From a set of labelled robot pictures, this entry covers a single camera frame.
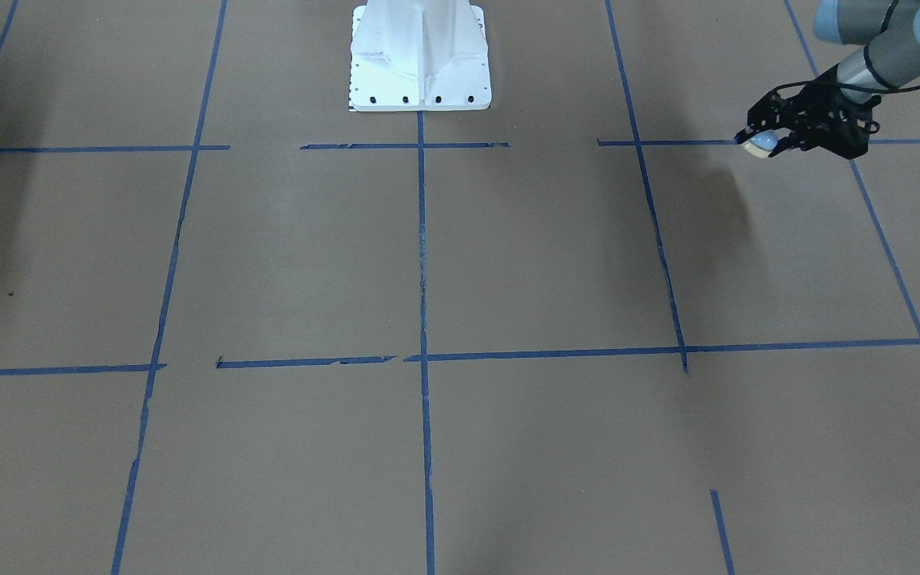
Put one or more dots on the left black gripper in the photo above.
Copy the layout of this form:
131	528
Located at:
818	106

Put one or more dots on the blue white bell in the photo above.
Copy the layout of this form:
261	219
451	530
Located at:
762	144

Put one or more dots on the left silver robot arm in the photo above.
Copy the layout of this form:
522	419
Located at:
886	38

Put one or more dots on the white camera post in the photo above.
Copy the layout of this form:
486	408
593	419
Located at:
415	56

